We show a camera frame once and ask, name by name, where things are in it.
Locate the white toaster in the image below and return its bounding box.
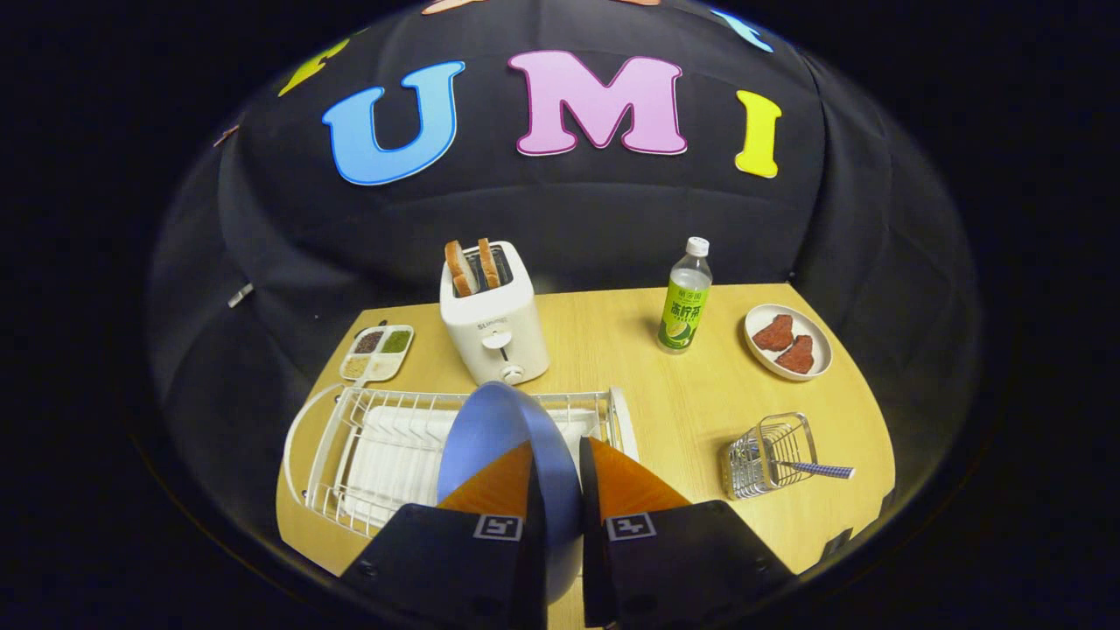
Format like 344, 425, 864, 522
438, 241, 551, 387

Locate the divided seasoning tray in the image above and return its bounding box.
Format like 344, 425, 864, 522
339, 323, 416, 385

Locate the spoon with blue handle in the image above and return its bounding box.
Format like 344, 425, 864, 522
744, 458, 857, 481

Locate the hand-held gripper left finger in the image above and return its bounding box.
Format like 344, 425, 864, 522
341, 441, 549, 630

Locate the blue plate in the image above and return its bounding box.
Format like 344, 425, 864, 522
436, 381, 585, 605

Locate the white dish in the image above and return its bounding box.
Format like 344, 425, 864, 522
744, 303, 835, 382

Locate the metal wire basket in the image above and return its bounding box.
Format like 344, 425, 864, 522
723, 412, 820, 501

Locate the red meat slice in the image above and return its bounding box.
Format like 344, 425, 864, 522
774, 334, 817, 375
752, 314, 795, 354

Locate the green label drink bottle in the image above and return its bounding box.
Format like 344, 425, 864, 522
657, 236, 714, 354

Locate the white wire dish rack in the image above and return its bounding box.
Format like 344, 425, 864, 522
282, 385, 641, 540

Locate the black backdrop cloth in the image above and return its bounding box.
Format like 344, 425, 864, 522
144, 0, 981, 491

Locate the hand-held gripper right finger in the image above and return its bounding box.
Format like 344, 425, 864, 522
578, 437, 798, 628

